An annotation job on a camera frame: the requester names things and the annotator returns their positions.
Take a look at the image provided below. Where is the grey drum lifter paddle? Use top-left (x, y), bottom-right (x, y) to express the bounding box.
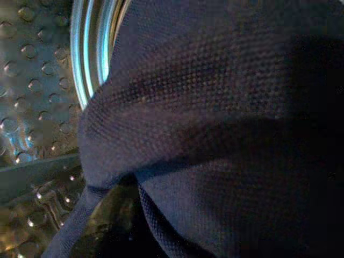
top-left (0, 154), bottom-right (83, 206)

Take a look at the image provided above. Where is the navy blue garment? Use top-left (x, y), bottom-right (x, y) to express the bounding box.
top-left (41, 0), bottom-right (344, 258)

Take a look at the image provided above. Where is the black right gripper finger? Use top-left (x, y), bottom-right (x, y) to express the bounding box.
top-left (71, 176), bottom-right (153, 258)

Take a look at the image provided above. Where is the steel dimpled washer drum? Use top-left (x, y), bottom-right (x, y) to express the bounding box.
top-left (0, 0), bottom-right (132, 258)

